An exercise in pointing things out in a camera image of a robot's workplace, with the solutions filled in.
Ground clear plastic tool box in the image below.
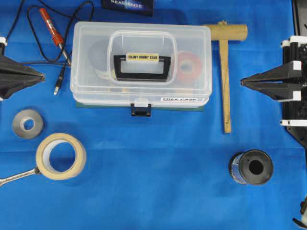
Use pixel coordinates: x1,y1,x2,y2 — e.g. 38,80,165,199
70,22,213,108

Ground black box carry handle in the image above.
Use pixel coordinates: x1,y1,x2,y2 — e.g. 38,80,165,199
113,53,172,82

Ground red tape roll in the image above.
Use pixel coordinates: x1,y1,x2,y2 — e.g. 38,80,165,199
177,52,203,84

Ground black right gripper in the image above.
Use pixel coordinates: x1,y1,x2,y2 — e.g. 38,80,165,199
241,35,307,127

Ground green cutting mat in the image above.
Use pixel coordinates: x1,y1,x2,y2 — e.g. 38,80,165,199
75,100,206,113

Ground black wire spool blue label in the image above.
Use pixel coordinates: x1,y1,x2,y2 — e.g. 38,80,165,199
228,149,274,185

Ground silver wrench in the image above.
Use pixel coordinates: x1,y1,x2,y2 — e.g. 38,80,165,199
0,167,41,186

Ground grey tape roll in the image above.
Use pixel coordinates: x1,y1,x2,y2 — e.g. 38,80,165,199
12,109,44,139

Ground blue table cloth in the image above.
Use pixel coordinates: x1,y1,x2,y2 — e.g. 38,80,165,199
0,0,307,230

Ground beige masking tape roll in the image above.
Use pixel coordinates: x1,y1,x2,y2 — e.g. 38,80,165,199
35,133,87,181

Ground wooden mallet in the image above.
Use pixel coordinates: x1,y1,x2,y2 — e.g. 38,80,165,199
206,20,248,134

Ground black white device corner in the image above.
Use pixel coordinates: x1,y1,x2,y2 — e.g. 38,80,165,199
292,197,307,230

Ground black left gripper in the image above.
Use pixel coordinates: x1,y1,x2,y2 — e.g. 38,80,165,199
0,37,45,101

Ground dark RealSense box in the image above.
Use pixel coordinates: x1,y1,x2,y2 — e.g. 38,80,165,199
100,0,155,17

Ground red soldering iron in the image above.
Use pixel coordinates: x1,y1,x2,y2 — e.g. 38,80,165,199
39,8,71,66

